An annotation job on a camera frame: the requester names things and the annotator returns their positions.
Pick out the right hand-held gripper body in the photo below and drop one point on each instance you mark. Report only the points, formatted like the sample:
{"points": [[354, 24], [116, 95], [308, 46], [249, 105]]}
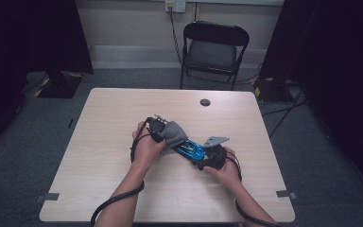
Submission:
{"points": [[216, 156]]}

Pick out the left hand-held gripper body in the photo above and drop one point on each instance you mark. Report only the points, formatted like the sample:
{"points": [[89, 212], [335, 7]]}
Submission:
{"points": [[156, 126]]}

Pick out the black curtain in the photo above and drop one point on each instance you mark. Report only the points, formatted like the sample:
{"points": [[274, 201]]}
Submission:
{"points": [[28, 31], [343, 63]]}

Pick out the black stand base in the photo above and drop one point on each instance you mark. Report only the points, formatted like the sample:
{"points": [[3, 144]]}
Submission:
{"points": [[272, 91], [60, 88]]}

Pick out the grey tape piece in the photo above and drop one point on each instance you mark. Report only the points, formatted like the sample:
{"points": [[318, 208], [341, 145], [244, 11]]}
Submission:
{"points": [[48, 197], [285, 194]]}

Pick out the grey cloth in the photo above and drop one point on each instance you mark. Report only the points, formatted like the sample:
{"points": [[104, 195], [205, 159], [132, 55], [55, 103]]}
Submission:
{"points": [[175, 134]]}

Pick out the person's right hand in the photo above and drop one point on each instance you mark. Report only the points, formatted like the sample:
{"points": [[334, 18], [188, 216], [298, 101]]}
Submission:
{"points": [[228, 175]]}

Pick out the round table grommet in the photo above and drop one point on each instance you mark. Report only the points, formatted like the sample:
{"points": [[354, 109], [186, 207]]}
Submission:
{"points": [[205, 102]]}

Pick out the small black tape strip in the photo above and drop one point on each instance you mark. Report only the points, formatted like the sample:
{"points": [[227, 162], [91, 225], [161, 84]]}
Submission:
{"points": [[71, 123]]}

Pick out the blue toy car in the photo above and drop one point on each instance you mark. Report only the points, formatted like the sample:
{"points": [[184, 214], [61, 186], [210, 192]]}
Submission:
{"points": [[190, 150]]}

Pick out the person's left hand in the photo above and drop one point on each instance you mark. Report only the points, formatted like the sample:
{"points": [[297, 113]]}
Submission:
{"points": [[146, 149]]}

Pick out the white wall socket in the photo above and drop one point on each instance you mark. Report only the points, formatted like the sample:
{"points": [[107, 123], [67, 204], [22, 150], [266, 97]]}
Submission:
{"points": [[176, 5]]}

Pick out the black folding chair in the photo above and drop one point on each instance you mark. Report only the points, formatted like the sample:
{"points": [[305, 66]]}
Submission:
{"points": [[216, 33]]}

